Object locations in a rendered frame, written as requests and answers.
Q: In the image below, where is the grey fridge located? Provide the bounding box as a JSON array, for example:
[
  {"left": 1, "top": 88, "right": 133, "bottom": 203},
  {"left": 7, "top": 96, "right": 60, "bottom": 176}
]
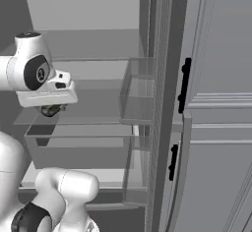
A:
[{"left": 0, "top": 0, "right": 156, "bottom": 232}]

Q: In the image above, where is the clear fridge door bin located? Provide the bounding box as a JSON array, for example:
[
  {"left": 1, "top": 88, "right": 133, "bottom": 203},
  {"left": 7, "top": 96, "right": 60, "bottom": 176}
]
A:
[
  {"left": 121, "top": 135, "right": 153, "bottom": 208},
  {"left": 118, "top": 56, "right": 156, "bottom": 126}
]

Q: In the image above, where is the tall grey cupboard door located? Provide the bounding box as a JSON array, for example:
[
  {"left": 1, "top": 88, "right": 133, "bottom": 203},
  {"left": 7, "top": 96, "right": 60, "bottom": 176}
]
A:
[{"left": 178, "top": 0, "right": 252, "bottom": 110}]

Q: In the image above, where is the short black cupboard handle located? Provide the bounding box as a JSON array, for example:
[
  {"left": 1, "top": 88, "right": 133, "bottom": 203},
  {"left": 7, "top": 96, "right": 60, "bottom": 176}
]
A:
[{"left": 167, "top": 144, "right": 179, "bottom": 182}]

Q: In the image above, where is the glass fridge shelf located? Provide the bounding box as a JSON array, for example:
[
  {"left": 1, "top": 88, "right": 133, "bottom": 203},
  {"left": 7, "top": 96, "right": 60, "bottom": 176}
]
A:
[
  {"left": 13, "top": 106, "right": 134, "bottom": 126},
  {"left": 50, "top": 56, "right": 132, "bottom": 63},
  {"left": 19, "top": 160, "right": 132, "bottom": 191}
]

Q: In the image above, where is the long black cupboard handle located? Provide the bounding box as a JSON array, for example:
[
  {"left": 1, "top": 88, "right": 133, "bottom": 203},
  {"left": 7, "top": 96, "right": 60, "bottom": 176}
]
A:
[{"left": 177, "top": 57, "right": 193, "bottom": 115}]

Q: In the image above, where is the clear fridge drawer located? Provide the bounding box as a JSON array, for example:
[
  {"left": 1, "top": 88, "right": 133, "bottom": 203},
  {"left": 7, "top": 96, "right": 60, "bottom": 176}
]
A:
[{"left": 23, "top": 124, "right": 136, "bottom": 171}]

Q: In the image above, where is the grey fridge door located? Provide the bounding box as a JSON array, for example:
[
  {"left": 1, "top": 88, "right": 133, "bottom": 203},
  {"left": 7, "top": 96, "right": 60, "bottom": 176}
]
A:
[{"left": 144, "top": 0, "right": 191, "bottom": 232}]

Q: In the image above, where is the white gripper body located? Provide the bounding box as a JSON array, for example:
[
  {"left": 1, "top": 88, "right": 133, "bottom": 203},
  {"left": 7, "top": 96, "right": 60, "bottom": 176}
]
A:
[{"left": 15, "top": 80, "right": 80, "bottom": 109}]

